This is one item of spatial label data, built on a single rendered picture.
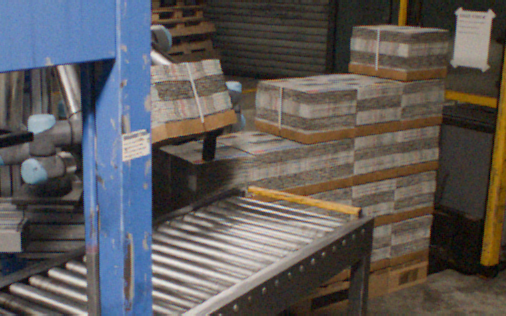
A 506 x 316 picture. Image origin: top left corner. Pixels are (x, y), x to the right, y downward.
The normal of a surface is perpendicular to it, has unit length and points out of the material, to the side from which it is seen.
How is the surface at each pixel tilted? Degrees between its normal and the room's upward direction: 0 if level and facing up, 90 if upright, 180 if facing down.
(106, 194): 90
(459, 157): 90
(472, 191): 90
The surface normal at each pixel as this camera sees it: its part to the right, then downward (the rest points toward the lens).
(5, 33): 0.81, 0.17
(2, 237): 0.00, 0.27
